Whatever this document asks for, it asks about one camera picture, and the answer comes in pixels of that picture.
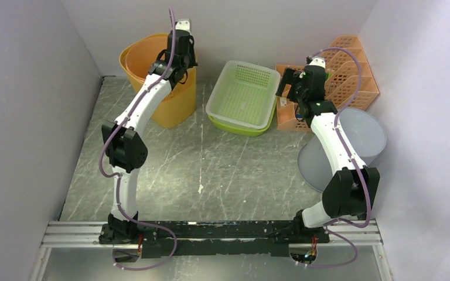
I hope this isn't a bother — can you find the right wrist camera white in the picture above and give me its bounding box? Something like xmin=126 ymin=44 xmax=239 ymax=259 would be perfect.
xmin=308 ymin=56 xmax=326 ymax=68

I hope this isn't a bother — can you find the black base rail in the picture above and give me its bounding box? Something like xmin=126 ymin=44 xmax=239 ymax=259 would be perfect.
xmin=98 ymin=220 xmax=330 ymax=258

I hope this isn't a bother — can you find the orange plastic bucket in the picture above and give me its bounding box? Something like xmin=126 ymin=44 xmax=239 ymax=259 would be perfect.
xmin=120 ymin=33 xmax=168 ymax=93

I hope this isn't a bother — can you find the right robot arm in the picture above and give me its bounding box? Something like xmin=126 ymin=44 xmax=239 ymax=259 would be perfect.
xmin=276 ymin=64 xmax=380 ymax=242

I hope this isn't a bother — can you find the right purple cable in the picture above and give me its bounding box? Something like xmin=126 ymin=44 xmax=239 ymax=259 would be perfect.
xmin=295 ymin=47 xmax=373 ymax=269

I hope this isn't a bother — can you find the white perforated tray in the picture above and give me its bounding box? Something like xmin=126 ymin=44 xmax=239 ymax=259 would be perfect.
xmin=206 ymin=60 xmax=281 ymax=129

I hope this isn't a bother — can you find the aluminium frame rail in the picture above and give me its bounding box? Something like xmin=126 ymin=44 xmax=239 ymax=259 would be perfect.
xmin=40 ymin=220 xmax=383 ymax=249

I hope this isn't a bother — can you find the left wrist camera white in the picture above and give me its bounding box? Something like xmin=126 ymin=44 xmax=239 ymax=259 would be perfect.
xmin=175 ymin=18 xmax=192 ymax=34

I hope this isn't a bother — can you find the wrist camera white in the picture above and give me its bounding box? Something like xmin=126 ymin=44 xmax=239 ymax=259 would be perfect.
xmin=175 ymin=18 xmax=192 ymax=34
xmin=308 ymin=56 xmax=326 ymax=68

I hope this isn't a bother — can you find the orange plastic file organizer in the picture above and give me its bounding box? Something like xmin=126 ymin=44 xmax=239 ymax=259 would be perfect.
xmin=276 ymin=35 xmax=379 ymax=132

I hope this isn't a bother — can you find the yellow mesh waste basket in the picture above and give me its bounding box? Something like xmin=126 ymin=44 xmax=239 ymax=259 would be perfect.
xmin=118 ymin=33 xmax=197 ymax=129

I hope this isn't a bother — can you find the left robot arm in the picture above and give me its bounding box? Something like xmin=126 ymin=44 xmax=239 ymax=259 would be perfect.
xmin=101 ymin=29 xmax=197 ymax=244

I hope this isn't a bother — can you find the large grey plastic bucket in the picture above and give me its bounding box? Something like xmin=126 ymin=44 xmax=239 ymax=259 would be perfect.
xmin=298 ymin=108 xmax=387 ymax=192

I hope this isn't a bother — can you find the green perforated tray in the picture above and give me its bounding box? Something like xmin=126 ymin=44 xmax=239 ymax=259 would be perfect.
xmin=208 ymin=108 xmax=275 ymax=136

